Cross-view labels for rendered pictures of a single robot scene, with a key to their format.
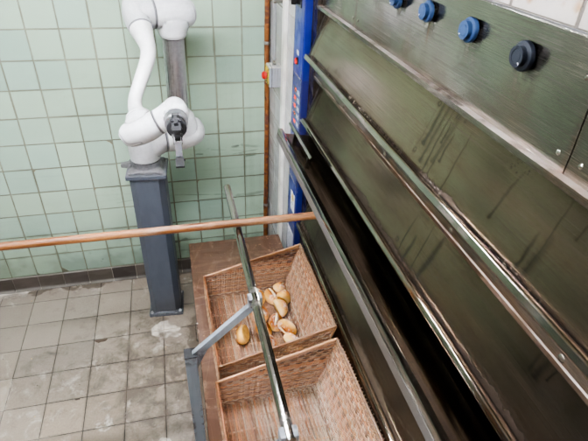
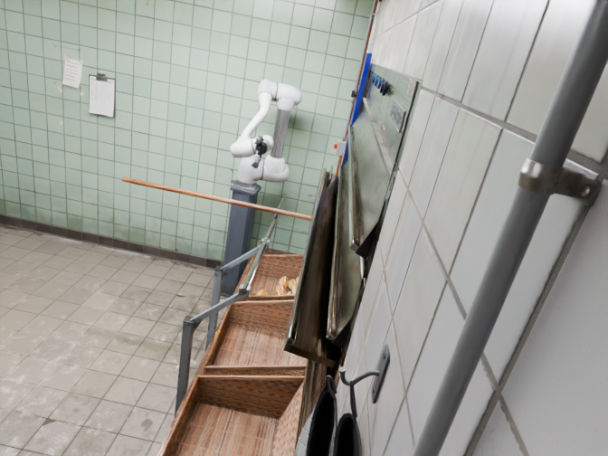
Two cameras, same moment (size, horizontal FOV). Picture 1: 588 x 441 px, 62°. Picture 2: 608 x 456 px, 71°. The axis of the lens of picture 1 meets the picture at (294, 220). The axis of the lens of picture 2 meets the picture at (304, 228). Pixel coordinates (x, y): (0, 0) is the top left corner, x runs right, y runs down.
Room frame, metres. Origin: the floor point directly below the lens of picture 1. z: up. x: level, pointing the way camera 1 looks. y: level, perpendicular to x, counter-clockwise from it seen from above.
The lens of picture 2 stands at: (-0.73, -0.62, 2.12)
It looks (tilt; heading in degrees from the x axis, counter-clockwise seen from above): 23 degrees down; 16
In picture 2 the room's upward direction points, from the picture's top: 11 degrees clockwise
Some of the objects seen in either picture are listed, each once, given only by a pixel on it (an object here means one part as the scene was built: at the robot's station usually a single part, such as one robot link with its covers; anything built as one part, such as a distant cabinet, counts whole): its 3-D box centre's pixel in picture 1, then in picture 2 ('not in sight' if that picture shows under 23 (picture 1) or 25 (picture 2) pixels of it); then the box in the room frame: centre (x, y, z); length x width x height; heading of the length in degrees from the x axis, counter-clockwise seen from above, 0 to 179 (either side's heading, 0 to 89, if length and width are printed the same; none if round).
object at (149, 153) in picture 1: (144, 137); (250, 167); (2.28, 0.78, 1.17); 0.18 x 0.16 x 0.22; 121
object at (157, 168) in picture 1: (143, 163); (244, 183); (2.27, 0.81, 1.03); 0.22 x 0.18 x 0.06; 101
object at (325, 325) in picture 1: (263, 311); (280, 283); (1.54, 0.11, 0.72); 0.56 x 0.49 x 0.28; 16
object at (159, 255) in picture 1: (157, 242); (238, 242); (2.27, 0.79, 0.50); 0.21 x 0.21 x 1.00; 11
